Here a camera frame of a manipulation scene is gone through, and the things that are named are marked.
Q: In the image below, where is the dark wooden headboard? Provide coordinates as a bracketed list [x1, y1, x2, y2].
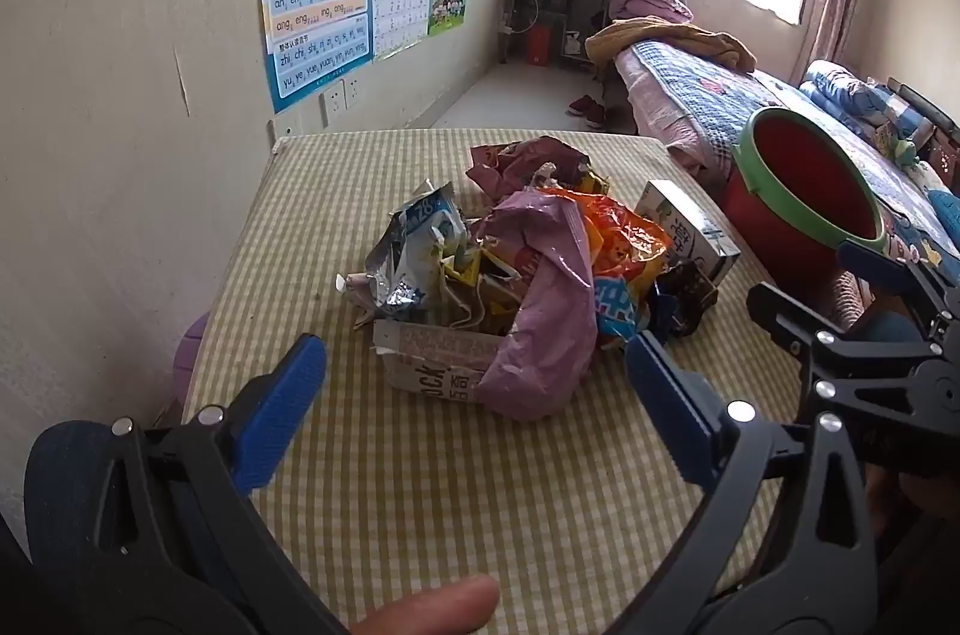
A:
[888, 75, 960, 187]

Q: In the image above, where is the lilac plastic bag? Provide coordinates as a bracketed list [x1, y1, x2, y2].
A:
[471, 191, 601, 424]

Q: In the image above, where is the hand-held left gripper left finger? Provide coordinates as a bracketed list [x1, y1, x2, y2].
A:
[84, 333, 347, 635]

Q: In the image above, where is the orange snack bag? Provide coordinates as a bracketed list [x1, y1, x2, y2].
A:
[553, 188, 674, 307]

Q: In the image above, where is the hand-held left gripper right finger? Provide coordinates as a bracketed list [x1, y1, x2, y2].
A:
[625, 330, 880, 635]

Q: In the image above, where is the person's left hand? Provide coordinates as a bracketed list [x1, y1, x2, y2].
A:
[349, 575, 501, 635]

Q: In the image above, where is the red box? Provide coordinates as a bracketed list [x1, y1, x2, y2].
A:
[524, 23, 555, 67]

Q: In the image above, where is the white milk carton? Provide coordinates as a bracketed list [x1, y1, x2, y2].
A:
[635, 179, 743, 289]

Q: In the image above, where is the white pink cardboard box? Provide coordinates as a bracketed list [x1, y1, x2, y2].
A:
[372, 318, 512, 409]

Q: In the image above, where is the person's leg in blue jeans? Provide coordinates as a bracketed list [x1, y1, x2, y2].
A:
[22, 420, 152, 607]

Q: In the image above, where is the light blue snack packet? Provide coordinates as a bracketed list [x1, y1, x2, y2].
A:
[592, 275, 647, 345]

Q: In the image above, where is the silver blue foil wrapper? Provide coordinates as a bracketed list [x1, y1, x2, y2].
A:
[364, 179, 472, 319]

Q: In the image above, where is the folded blue checked quilt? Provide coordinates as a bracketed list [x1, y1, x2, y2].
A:
[798, 60, 914, 135]

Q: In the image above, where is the checked yellow tablecloth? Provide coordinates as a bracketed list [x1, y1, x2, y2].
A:
[182, 128, 805, 635]

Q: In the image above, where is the red bucket with green rim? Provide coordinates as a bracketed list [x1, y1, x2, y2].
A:
[722, 107, 891, 310]

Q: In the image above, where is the purple plastic stool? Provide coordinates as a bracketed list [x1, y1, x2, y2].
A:
[172, 311, 212, 397]

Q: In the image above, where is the dark brown packet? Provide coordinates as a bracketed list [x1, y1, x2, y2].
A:
[649, 260, 722, 340]

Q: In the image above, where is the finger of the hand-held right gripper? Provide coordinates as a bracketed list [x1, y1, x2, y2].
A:
[746, 282, 947, 403]
[835, 239, 960, 340]

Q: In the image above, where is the bed with blue patchwork quilt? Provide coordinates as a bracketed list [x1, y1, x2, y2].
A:
[613, 38, 960, 280]

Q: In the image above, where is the pink purple snack bag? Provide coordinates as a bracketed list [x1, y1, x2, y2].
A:
[466, 135, 595, 202]

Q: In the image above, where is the yellow blanket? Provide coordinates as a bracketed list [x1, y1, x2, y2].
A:
[584, 15, 759, 75]

